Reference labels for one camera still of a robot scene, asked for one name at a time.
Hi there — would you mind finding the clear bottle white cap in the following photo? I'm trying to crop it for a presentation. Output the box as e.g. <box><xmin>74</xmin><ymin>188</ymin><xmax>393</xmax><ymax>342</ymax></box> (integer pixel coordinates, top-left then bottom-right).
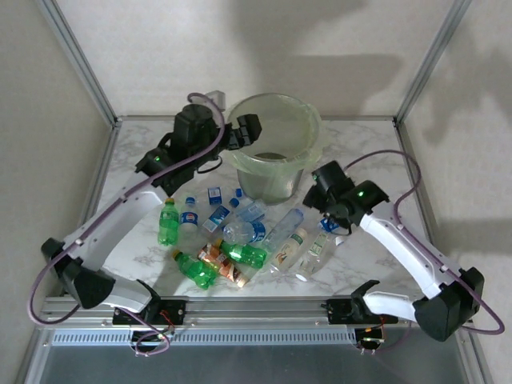
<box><xmin>295</xmin><ymin>230</ymin><xmax>333</xmax><ymax>281</ymax></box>

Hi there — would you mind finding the tall clear plastic bottle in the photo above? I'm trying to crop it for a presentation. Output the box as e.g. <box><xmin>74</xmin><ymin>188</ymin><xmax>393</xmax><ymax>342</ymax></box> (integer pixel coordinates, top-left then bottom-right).
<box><xmin>262</xmin><ymin>207</ymin><xmax>305</xmax><ymax>254</ymax></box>

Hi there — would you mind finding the cream bottle green label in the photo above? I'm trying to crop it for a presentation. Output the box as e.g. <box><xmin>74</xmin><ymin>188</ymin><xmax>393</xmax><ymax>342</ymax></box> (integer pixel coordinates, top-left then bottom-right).
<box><xmin>268</xmin><ymin>227</ymin><xmax>309</xmax><ymax>276</ymax></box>

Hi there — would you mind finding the blue white label bottle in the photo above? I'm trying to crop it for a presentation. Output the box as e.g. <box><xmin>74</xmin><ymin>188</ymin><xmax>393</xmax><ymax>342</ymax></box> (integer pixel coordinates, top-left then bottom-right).
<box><xmin>202</xmin><ymin>206</ymin><xmax>231</xmax><ymax>233</ymax></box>

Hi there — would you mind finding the clear Pepsi label bottle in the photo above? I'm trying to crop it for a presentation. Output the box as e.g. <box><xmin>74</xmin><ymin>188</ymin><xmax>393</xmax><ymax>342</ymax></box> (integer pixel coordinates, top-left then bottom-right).
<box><xmin>178</xmin><ymin>195</ymin><xmax>200</xmax><ymax>241</ymax></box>

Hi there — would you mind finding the green bottle yellow cap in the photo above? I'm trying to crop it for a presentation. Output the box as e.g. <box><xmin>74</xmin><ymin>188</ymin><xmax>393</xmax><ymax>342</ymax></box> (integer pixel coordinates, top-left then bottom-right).
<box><xmin>171</xmin><ymin>250</ymin><xmax>219</xmax><ymax>290</ymax></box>
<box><xmin>214</xmin><ymin>238</ymin><xmax>268</xmax><ymax>268</ymax></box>
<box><xmin>158</xmin><ymin>197</ymin><xmax>180</xmax><ymax>246</ymax></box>

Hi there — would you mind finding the translucent green bin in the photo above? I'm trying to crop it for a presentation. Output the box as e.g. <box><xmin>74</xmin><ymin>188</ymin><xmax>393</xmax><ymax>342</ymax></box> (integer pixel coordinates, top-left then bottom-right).
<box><xmin>226</xmin><ymin>93</ymin><xmax>324</xmax><ymax>206</ymax></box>

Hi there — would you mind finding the green translucent bin liner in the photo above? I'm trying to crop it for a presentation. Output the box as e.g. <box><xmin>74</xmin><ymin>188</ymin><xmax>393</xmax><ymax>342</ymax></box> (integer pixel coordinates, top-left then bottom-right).
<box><xmin>226</xmin><ymin>93</ymin><xmax>324</xmax><ymax>177</ymax></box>

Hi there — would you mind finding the grey metal panel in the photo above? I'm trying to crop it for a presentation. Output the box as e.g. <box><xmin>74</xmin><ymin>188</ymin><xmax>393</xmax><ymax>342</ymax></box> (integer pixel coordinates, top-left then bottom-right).
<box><xmin>23</xmin><ymin>346</ymin><xmax>487</xmax><ymax>384</ymax></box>

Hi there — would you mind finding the aluminium frame cross bar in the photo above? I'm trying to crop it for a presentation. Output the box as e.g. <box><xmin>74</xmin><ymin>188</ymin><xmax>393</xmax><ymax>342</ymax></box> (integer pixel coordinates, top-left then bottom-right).
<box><xmin>114</xmin><ymin>114</ymin><xmax>399</xmax><ymax>122</ymax></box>

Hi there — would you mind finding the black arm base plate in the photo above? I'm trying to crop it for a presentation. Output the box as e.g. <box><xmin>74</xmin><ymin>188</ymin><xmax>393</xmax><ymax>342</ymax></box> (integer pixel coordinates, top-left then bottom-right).
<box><xmin>326</xmin><ymin>298</ymin><xmax>401</xmax><ymax>326</ymax></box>
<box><xmin>111</xmin><ymin>298</ymin><xmax>188</xmax><ymax>326</ymax></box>

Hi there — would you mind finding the aluminium table side rail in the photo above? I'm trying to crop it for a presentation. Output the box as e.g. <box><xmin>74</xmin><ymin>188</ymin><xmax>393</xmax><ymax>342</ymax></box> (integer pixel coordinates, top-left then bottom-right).
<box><xmin>395</xmin><ymin>119</ymin><xmax>495</xmax><ymax>384</ymax></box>
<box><xmin>15</xmin><ymin>119</ymin><xmax>123</xmax><ymax>384</ymax></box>

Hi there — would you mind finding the aluminium mounting rail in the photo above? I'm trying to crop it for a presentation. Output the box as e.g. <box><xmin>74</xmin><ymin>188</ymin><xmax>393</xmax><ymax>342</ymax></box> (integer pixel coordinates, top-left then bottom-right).
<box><xmin>39</xmin><ymin>295</ymin><xmax>474</xmax><ymax>328</ymax></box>

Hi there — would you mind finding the aluminium frame post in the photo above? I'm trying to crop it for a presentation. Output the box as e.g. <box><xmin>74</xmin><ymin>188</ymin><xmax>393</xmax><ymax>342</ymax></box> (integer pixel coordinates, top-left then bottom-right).
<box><xmin>394</xmin><ymin>0</ymin><xmax>474</xmax><ymax>125</ymax></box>
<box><xmin>39</xmin><ymin>0</ymin><xmax>123</xmax><ymax>126</ymax></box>

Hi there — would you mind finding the slotted grey cable duct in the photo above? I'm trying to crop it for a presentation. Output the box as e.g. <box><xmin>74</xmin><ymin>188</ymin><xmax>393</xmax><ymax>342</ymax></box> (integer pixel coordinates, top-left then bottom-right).
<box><xmin>51</xmin><ymin>328</ymin><xmax>358</xmax><ymax>347</ymax></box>

